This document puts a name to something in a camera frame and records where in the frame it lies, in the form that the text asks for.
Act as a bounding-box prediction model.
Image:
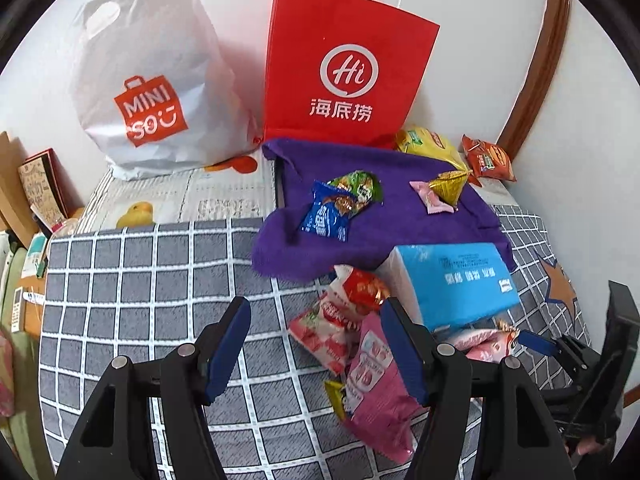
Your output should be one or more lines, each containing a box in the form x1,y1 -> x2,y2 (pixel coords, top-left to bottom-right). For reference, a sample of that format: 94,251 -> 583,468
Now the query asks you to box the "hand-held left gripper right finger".
379,296 -> 576,480

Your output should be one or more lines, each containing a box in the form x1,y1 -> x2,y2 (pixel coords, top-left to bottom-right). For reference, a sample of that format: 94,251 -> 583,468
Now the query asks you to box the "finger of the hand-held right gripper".
517,331 -> 601,391

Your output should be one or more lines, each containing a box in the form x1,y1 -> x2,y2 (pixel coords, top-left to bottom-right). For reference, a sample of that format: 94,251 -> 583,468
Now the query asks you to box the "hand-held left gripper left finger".
55,296 -> 252,480

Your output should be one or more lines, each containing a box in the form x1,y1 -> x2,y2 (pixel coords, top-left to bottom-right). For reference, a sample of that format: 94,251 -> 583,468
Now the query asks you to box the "magenta snack packet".
340,312 -> 420,466

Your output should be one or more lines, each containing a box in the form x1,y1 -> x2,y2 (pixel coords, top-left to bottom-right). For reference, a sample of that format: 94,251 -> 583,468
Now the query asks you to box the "panda print snack packet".
434,321 -> 523,366

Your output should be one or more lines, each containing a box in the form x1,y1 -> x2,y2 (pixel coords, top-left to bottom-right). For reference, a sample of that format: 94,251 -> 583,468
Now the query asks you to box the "red gold snack packet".
327,264 -> 392,317

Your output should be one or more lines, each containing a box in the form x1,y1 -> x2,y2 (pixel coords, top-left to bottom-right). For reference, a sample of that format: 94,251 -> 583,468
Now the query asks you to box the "pink white strawberry snack packet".
287,294 -> 362,376

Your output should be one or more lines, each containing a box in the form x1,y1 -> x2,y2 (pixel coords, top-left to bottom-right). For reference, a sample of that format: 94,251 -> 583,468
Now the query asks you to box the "blue snack packet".
299,180 -> 351,243

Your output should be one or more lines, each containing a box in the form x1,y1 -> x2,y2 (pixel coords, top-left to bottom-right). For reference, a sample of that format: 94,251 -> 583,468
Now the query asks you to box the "pink candy packet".
409,179 -> 463,214

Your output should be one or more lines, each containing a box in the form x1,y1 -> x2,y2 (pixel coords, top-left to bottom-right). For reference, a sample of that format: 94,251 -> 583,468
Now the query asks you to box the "green snack packet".
327,170 -> 385,219

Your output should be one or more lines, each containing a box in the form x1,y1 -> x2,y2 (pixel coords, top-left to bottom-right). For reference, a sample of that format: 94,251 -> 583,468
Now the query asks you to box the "person's right hand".
565,435 -> 618,471

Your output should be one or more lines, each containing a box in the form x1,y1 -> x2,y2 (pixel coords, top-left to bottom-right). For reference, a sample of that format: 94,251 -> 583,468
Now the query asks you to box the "blue tissue pack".
376,242 -> 522,332

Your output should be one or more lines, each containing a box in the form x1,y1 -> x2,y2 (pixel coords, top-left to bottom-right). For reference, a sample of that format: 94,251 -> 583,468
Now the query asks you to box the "grey checked blanket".
37,202 -> 593,480

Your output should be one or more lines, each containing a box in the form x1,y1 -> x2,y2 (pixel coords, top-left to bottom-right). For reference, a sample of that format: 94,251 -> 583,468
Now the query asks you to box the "purple towel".
250,137 -> 517,282

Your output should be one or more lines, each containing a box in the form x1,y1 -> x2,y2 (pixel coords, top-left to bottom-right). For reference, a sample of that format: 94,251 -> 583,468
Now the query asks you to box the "orange chips bag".
460,134 -> 517,183

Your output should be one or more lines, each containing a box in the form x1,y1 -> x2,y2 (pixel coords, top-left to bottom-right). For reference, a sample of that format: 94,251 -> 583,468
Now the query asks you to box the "yellow chips bag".
395,126 -> 471,173

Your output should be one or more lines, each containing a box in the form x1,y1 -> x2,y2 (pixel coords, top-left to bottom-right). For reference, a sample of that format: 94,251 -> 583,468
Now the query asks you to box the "white green tube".
22,232 -> 49,279

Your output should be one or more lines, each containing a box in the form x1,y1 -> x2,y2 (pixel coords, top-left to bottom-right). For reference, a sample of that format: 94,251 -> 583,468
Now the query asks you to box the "green cloth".
0,242 -> 56,480

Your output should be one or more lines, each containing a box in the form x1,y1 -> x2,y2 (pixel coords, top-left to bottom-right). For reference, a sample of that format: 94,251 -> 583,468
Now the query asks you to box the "pink cloth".
0,335 -> 16,417

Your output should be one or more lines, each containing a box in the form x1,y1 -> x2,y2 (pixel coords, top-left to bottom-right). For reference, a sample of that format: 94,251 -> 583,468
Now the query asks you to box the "wooden headboard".
0,130 -> 33,248

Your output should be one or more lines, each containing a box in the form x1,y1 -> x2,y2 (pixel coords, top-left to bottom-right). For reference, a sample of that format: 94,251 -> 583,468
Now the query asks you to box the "white plastic shopping bag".
69,0 -> 262,182

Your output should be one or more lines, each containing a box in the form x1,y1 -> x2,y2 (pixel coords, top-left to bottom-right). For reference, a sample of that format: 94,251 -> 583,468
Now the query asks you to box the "red paper bag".
262,0 -> 441,150

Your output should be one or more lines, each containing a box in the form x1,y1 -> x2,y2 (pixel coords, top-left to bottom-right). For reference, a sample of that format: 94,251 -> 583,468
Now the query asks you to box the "brown wooden door frame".
497,0 -> 573,163

